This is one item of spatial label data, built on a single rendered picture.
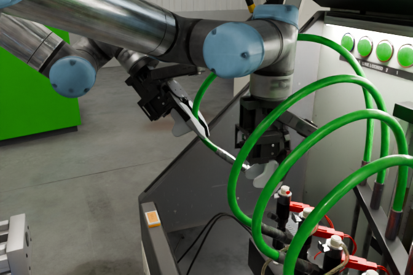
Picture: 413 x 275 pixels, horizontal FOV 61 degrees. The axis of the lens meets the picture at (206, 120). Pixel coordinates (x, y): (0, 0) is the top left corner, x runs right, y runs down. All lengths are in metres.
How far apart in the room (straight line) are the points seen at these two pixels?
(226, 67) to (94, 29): 0.18
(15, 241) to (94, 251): 1.49
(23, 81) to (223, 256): 3.14
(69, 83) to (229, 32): 0.32
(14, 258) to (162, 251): 0.31
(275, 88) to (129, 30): 0.26
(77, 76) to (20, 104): 3.24
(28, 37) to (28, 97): 3.21
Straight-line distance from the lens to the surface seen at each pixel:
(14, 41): 0.69
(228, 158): 0.78
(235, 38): 0.47
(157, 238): 0.89
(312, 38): 0.72
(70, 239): 2.51
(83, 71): 0.66
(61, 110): 3.97
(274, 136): 0.63
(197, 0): 7.58
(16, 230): 0.94
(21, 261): 0.91
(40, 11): 0.42
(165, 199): 1.03
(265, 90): 0.60
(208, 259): 1.01
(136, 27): 0.48
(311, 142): 0.50
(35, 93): 3.88
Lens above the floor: 1.52
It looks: 21 degrees down
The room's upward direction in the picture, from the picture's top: straight up
